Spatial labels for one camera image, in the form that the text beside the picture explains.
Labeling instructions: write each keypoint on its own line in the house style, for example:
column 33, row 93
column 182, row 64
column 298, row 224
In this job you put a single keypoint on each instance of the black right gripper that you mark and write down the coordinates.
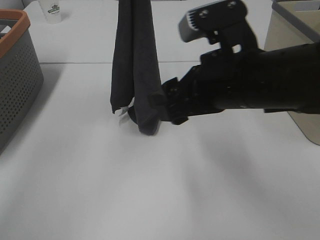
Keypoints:
column 211, row 87

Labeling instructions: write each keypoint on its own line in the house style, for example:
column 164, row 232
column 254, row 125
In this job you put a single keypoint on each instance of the dark grey towel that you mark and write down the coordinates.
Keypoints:
column 135, row 66

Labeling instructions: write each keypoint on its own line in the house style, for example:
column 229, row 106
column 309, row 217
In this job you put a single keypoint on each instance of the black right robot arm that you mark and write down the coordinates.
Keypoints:
column 286, row 79

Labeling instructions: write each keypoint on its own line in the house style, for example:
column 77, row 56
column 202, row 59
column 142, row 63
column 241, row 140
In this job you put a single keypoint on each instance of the beige bin grey rim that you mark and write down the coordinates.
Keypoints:
column 292, row 23

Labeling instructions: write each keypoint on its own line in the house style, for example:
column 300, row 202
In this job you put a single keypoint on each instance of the grey perforated basket orange rim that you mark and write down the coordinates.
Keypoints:
column 21, row 77

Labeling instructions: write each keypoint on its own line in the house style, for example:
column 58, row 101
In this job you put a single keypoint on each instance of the white paper cup green logo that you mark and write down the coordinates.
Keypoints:
column 51, row 10

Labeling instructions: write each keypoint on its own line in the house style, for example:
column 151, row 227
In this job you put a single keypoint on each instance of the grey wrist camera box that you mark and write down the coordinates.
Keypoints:
column 220, row 15

